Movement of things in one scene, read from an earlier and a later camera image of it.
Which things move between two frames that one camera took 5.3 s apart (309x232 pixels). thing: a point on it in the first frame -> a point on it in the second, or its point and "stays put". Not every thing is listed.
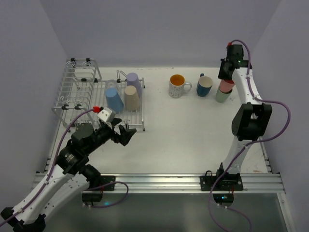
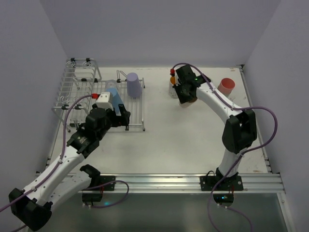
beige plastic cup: [132, 98] -> [188, 104]
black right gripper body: [225, 73] -> [183, 92]
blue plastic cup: [114, 103] stays put
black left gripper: [117, 134] -> [119, 116]
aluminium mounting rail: [256, 182] stays put
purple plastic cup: [133, 79] stays put
